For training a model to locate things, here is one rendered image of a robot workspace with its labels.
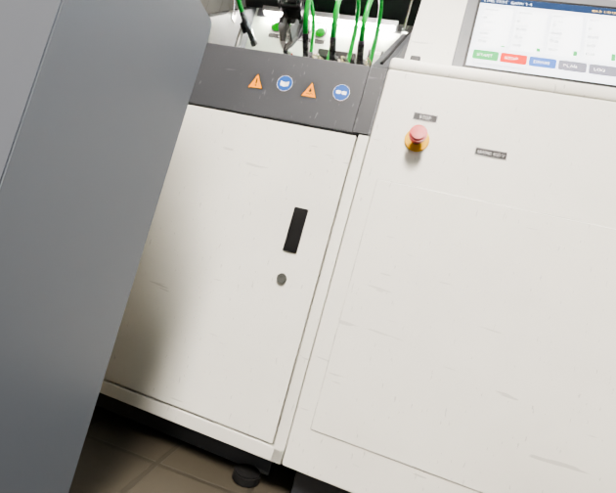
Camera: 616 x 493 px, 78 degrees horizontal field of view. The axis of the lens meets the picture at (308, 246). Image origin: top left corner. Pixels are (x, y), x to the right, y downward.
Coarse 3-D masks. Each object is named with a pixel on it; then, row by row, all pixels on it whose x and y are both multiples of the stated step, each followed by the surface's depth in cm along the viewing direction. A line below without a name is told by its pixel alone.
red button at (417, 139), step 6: (414, 126) 78; (420, 126) 77; (408, 132) 82; (414, 132) 78; (420, 132) 77; (426, 132) 77; (408, 138) 81; (414, 138) 78; (420, 138) 77; (426, 138) 81; (408, 144) 81; (414, 144) 81; (420, 144) 81; (426, 144) 80; (414, 150) 81; (420, 150) 80
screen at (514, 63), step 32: (480, 0) 115; (512, 0) 113; (544, 0) 112; (576, 0) 110; (608, 0) 109; (480, 32) 110; (512, 32) 109; (544, 32) 107; (576, 32) 106; (608, 32) 105; (480, 64) 106; (512, 64) 105; (544, 64) 104; (576, 64) 102; (608, 64) 101
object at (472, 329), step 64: (448, 0) 117; (448, 64) 108; (384, 128) 83; (448, 128) 80; (512, 128) 78; (576, 128) 75; (384, 192) 81; (448, 192) 79; (512, 192) 76; (576, 192) 74; (384, 256) 79; (448, 256) 77; (512, 256) 75; (576, 256) 72; (384, 320) 78; (448, 320) 75; (512, 320) 73; (576, 320) 71; (320, 384) 79; (384, 384) 76; (448, 384) 74; (512, 384) 72; (576, 384) 70; (320, 448) 77; (384, 448) 75; (448, 448) 73; (512, 448) 70; (576, 448) 69
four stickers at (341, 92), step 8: (256, 72) 91; (248, 80) 91; (256, 80) 90; (264, 80) 90; (280, 80) 89; (288, 80) 89; (304, 80) 88; (256, 88) 90; (280, 88) 89; (288, 88) 88; (304, 88) 88; (312, 88) 87; (336, 88) 86; (344, 88) 86; (304, 96) 87; (312, 96) 87; (336, 96) 86; (344, 96) 86
